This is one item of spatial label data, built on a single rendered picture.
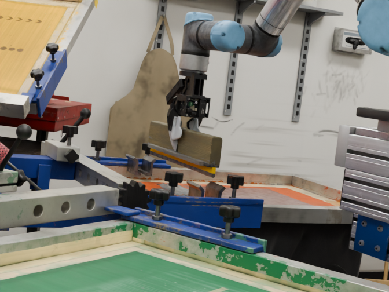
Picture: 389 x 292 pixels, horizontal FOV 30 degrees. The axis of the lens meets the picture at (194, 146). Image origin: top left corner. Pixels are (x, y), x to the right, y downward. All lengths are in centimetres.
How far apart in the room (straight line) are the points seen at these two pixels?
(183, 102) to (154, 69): 214
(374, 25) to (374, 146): 28
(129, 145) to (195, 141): 215
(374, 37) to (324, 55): 322
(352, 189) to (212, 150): 37
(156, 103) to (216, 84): 41
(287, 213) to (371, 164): 33
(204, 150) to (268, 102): 263
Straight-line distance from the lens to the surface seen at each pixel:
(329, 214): 187
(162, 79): 402
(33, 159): 180
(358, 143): 158
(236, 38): 180
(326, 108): 464
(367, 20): 140
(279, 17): 185
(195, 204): 166
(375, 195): 154
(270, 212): 177
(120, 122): 395
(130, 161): 215
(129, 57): 401
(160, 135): 205
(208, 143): 177
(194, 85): 187
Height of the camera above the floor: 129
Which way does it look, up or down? 6 degrees down
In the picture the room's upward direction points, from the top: 7 degrees clockwise
